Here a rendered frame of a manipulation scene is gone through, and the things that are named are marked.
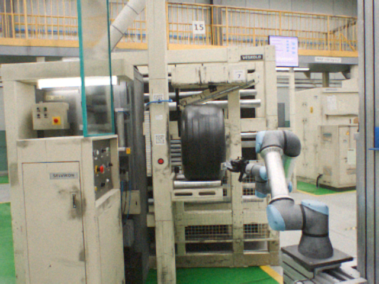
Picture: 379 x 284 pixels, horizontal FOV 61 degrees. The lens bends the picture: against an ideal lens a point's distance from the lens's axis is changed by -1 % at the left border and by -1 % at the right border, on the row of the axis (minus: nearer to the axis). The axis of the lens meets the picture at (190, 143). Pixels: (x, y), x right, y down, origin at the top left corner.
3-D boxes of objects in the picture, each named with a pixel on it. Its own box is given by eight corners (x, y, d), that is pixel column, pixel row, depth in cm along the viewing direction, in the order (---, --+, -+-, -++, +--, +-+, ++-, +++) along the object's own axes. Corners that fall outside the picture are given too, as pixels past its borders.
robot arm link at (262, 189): (274, 198, 196) (275, 181, 194) (256, 199, 196) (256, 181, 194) (271, 193, 204) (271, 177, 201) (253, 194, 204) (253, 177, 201)
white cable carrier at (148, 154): (147, 176, 239) (144, 110, 236) (148, 175, 244) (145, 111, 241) (153, 176, 238) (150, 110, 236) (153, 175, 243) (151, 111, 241)
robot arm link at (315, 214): (333, 234, 140) (333, 203, 140) (302, 235, 141) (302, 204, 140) (323, 225, 152) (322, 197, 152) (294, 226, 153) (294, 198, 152)
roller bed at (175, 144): (159, 175, 277) (157, 140, 275) (161, 173, 292) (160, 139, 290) (182, 174, 276) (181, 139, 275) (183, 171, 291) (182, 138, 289)
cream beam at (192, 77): (171, 85, 259) (170, 67, 258) (173, 89, 284) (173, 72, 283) (248, 82, 257) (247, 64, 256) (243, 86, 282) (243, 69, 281)
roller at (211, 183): (172, 180, 234) (173, 186, 234) (172, 181, 229) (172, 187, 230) (221, 178, 233) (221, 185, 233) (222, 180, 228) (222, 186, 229)
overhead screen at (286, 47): (269, 65, 577) (269, 35, 574) (268, 66, 582) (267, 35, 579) (298, 67, 595) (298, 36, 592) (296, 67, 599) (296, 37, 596)
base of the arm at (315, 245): (340, 254, 142) (340, 232, 141) (311, 260, 138) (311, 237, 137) (318, 243, 156) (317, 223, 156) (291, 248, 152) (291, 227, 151)
